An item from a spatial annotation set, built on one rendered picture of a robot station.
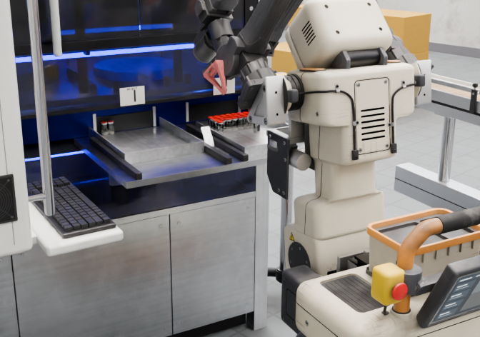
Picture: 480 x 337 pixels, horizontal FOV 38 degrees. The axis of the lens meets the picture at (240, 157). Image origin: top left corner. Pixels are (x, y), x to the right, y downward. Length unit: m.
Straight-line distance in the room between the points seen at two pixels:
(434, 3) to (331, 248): 8.09
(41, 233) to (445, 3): 8.22
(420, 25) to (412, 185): 3.47
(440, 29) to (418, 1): 0.49
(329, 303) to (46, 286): 1.21
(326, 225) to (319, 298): 0.29
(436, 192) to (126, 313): 1.35
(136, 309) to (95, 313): 0.15
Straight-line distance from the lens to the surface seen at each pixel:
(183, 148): 2.15
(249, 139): 2.31
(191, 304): 2.71
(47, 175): 1.72
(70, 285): 2.48
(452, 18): 9.60
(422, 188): 3.09
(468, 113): 2.82
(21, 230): 1.74
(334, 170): 1.72
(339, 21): 1.67
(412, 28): 6.36
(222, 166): 2.07
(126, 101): 2.33
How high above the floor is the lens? 1.54
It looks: 18 degrees down
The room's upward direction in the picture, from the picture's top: straight up
